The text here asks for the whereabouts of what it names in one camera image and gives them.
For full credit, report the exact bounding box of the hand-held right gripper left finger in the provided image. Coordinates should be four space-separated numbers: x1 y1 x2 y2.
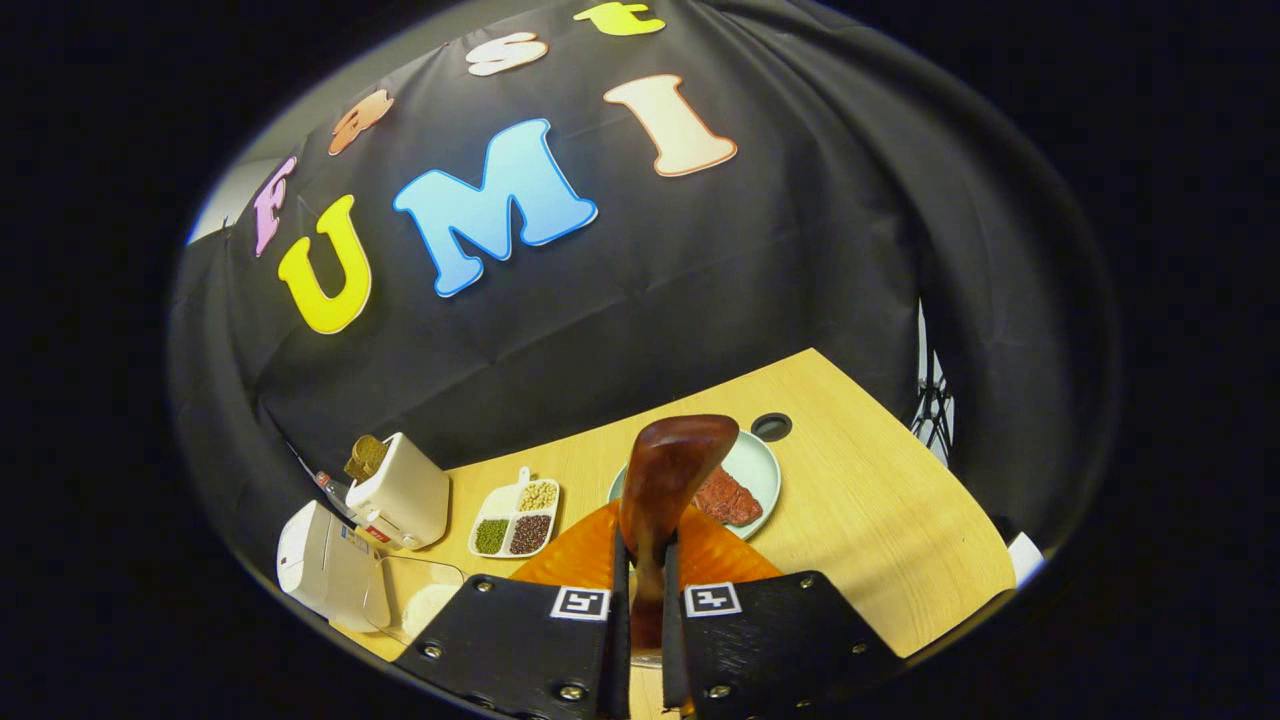
393 498 634 720

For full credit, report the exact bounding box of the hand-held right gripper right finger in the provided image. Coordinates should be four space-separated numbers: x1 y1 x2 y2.
660 503 903 720

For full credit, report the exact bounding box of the brown wooden spoon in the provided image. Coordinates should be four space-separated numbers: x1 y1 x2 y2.
617 413 742 657

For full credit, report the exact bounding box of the white rice cooker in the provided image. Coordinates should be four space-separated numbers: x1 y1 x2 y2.
276 500 393 634

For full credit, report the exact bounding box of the clear plastic container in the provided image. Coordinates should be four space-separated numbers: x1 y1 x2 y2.
379 555 467 646

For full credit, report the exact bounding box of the white divided bean dish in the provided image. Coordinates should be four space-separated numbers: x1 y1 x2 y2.
467 466 562 560

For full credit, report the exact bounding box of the red meat slice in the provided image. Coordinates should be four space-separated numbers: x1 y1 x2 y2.
690 465 765 529

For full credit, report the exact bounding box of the pale green plate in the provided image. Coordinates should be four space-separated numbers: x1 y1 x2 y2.
607 430 783 542

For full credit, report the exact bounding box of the white paper sheet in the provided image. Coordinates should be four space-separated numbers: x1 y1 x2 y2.
1004 532 1047 587

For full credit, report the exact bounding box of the black tripod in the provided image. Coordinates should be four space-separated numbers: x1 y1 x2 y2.
911 298 957 467

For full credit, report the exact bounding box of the black backdrop cloth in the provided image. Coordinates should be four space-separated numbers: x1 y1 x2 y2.
168 0 1121 641

